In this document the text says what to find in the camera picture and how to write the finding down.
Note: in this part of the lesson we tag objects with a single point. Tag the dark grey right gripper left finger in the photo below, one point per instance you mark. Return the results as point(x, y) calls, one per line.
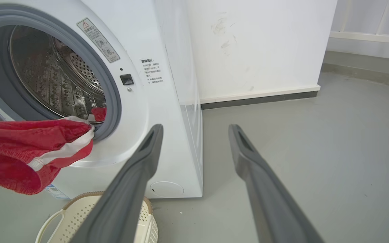
point(127, 189)

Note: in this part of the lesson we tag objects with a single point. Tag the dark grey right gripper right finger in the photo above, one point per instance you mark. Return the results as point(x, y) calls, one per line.
point(268, 195)

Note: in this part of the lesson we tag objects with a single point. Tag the red garment with white stripe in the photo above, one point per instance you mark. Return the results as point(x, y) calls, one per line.
point(25, 152)

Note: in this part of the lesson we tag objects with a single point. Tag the cream perforated laundry basket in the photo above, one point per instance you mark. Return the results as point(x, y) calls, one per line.
point(79, 219)

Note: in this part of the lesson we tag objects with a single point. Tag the white front-load washing machine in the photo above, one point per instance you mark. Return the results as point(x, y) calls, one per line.
point(123, 84)

